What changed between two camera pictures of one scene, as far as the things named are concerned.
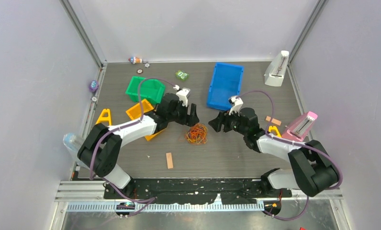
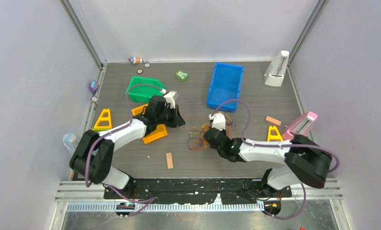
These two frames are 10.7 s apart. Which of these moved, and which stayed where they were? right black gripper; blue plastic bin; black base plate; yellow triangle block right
Moved: right black gripper
Stayed: yellow triangle block right; blue plastic bin; black base plate
